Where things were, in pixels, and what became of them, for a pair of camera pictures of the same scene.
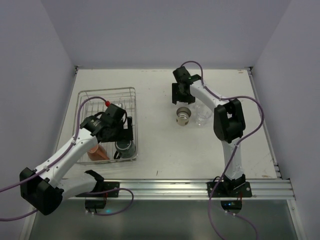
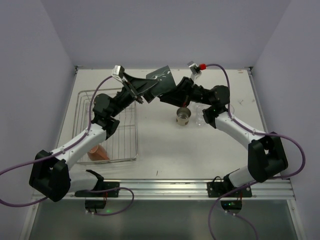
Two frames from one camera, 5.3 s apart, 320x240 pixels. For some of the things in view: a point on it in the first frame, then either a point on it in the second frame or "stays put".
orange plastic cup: (97, 152) stays put
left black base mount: (101, 203) stays put
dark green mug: (126, 149) -> (166, 83)
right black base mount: (236, 188) stays put
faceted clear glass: (203, 114) stays put
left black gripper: (124, 135) -> (132, 89)
